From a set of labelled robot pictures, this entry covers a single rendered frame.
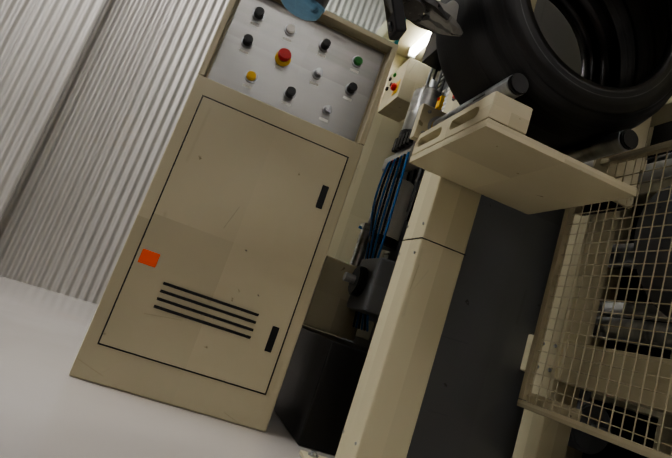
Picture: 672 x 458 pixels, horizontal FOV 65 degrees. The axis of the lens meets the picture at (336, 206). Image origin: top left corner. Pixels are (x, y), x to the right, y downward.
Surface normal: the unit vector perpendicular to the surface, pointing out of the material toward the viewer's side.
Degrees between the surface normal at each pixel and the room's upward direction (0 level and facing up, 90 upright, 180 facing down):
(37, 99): 90
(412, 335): 90
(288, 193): 90
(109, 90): 90
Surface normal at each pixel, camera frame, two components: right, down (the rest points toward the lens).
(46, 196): 0.50, -0.02
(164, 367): 0.28, -0.12
